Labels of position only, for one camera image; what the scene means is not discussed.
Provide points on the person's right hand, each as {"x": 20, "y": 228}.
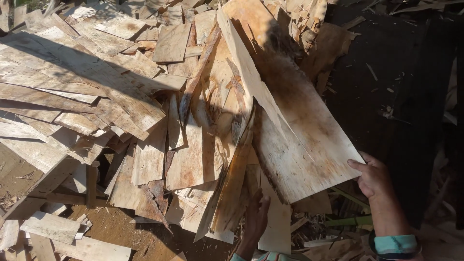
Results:
{"x": 377, "y": 179}

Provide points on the person's left hand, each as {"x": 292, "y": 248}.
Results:
{"x": 255, "y": 221}

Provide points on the person's left fingers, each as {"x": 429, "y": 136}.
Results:
{"x": 260, "y": 205}

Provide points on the narrow splintered veneer strip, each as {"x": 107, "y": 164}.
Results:
{"x": 232, "y": 195}

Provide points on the large pale wood veneer sheet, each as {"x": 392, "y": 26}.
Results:
{"x": 308, "y": 145}

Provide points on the teal striped shirt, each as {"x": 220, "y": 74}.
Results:
{"x": 270, "y": 257}

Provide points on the green bamboo stick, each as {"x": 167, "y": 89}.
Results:
{"x": 350, "y": 220}

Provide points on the teal striped sleeve cuff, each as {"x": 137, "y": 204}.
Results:
{"x": 396, "y": 245}

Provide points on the dark wooden platform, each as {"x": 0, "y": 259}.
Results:
{"x": 398, "y": 90}

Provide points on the heap of wood veneer sheets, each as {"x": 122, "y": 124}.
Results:
{"x": 108, "y": 90}

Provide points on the rough wooden frame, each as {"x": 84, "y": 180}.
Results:
{"x": 54, "y": 185}

